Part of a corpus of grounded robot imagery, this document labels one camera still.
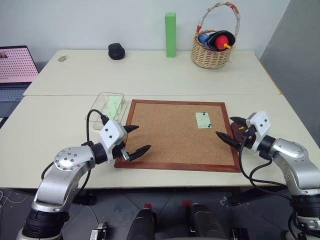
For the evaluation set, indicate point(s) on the blue toy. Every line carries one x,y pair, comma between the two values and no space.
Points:
203,38

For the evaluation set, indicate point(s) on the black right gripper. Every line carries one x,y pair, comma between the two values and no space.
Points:
248,140

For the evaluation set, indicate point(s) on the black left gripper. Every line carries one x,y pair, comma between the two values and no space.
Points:
120,149

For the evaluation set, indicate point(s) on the small brown dish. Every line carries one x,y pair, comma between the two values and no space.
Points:
236,132

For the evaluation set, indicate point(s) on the black rounded case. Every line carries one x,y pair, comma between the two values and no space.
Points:
116,51

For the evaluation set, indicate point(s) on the dark rounded shape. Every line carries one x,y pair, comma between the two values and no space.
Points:
141,225
206,222

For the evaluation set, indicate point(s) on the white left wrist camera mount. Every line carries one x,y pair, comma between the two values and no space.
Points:
111,132

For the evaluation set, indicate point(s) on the grey round table cap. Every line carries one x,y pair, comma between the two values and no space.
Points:
62,58

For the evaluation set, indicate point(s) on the tall green block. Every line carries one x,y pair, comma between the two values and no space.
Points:
170,35

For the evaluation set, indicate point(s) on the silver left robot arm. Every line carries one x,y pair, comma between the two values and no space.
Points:
62,177

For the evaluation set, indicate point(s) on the black table leg frame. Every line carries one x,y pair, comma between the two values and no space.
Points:
257,196

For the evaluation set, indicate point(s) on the pale green paper note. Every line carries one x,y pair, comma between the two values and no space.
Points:
110,110
202,120
115,101

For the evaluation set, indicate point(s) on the laptop with pink screen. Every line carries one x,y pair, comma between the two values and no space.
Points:
15,65

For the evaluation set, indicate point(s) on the red toy with yellow tip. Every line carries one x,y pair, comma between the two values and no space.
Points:
221,42

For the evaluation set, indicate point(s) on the clear plastic tray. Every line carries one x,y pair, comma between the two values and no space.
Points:
100,120

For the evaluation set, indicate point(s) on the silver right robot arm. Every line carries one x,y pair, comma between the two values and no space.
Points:
292,160

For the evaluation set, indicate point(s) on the black table foot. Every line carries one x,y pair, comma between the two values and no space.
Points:
86,197

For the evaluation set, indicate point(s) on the small red tag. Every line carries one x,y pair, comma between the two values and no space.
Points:
148,206
186,203

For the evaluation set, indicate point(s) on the wood-framed cork board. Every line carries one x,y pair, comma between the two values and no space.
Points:
170,135

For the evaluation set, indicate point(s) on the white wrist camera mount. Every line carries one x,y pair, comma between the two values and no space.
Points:
111,132
261,123

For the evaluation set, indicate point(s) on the black bowl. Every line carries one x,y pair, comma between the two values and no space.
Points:
228,35

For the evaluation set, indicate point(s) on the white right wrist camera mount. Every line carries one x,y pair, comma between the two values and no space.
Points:
261,123

